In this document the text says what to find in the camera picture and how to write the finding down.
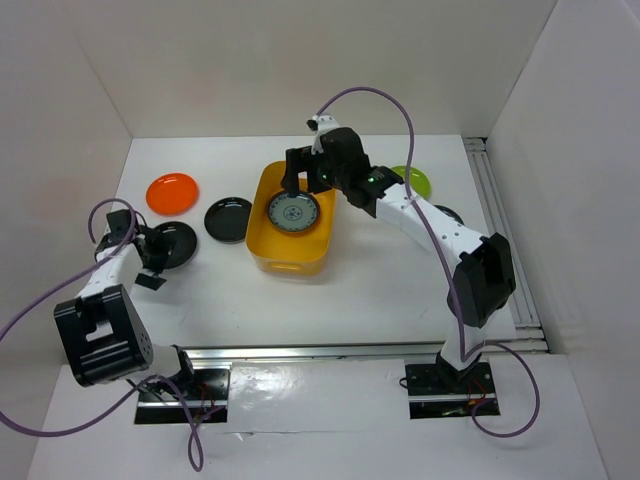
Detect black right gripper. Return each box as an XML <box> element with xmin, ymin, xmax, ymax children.
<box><xmin>280</xmin><ymin>145</ymin><xmax>347</xmax><ymax>198</ymax></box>

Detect black plate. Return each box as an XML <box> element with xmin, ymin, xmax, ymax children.
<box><xmin>152</xmin><ymin>221</ymin><xmax>198</xmax><ymax>270</ymax></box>
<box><xmin>204</xmin><ymin>197</ymin><xmax>252</xmax><ymax>244</ymax></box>

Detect blue patterned plate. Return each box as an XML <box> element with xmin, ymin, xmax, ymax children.
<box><xmin>267</xmin><ymin>191</ymin><xmax>320</xmax><ymax>234</ymax></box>
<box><xmin>436</xmin><ymin>205</ymin><xmax>464</xmax><ymax>225</ymax></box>

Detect orange plate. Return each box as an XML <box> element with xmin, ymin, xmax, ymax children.
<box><xmin>145</xmin><ymin>172</ymin><xmax>199</xmax><ymax>216</ymax></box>

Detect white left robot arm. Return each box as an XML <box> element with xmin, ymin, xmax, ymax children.
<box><xmin>54</xmin><ymin>209</ymin><xmax>198</xmax><ymax>399</ymax></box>

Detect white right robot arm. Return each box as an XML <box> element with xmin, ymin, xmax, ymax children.
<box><xmin>281</xmin><ymin>116</ymin><xmax>516</xmax><ymax>392</ymax></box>

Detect yellow plastic bin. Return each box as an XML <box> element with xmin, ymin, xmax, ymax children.
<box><xmin>246</xmin><ymin>161</ymin><xmax>336</xmax><ymax>276</ymax></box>

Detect green plate right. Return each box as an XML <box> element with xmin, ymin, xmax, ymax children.
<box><xmin>391</xmin><ymin>165</ymin><xmax>432</xmax><ymax>199</ymax></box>

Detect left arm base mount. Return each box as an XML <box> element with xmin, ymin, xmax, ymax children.
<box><xmin>134</xmin><ymin>363</ymin><xmax>231</xmax><ymax>425</ymax></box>

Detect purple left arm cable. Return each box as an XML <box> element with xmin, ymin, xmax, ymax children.
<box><xmin>0</xmin><ymin>197</ymin><xmax>211</xmax><ymax>473</ymax></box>

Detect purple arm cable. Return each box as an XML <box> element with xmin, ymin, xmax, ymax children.
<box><xmin>317</xmin><ymin>86</ymin><xmax>540</xmax><ymax>439</ymax></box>
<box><xmin>0</xmin><ymin>197</ymin><xmax>211</xmax><ymax>473</ymax></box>

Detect aluminium rail front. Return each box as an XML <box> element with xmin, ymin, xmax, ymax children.
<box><xmin>174</xmin><ymin>340</ymin><xmax>546</xmax><ymax>362</ymax></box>

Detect aluminium rail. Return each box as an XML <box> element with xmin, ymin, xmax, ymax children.
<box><xmin>462</xmin><ymin>137</ymin><xmax>550</xmax><ymax>354</ymax></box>
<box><xmin>174</xmin><ymin>340</ymin><xmax>546</xmax><ymax>362</ymax></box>

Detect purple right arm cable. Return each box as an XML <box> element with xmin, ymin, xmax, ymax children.
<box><xmin>317</xmin><ymin>86</ymin><xmax>540</xmax><ymax>439</ymax></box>

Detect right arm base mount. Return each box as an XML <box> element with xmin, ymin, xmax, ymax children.
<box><xmin>398</xmin><ymin>355</ymin><xmax>500</xmax><ymax>420</ymax></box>

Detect aluminium rail right side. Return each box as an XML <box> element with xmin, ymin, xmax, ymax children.
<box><xmin>462</xmin><ymin>137</ymin><xmax>550</xmax><ymax>354</ymax></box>

